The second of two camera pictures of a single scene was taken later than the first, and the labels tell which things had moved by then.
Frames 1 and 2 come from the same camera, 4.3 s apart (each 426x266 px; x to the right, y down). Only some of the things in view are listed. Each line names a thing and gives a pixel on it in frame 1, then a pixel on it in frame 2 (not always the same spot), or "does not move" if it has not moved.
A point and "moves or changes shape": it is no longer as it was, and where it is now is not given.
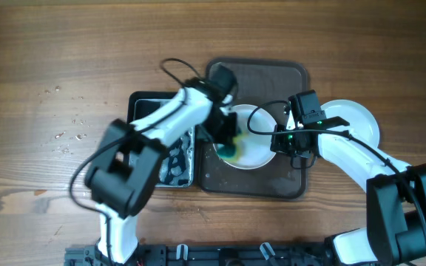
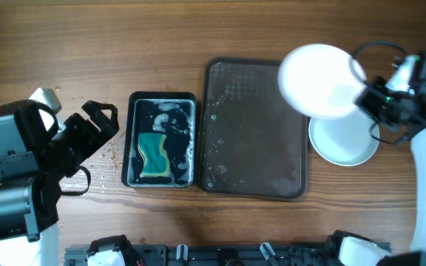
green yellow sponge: (231, 150) moves or changes shape
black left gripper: (234, 131) -> (92, 136)
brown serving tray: (268, 84) does not move
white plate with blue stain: (258, 127) -> (317, 80)
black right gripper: (282, 144) -> (368, 102)
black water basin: (178, 169) does not move
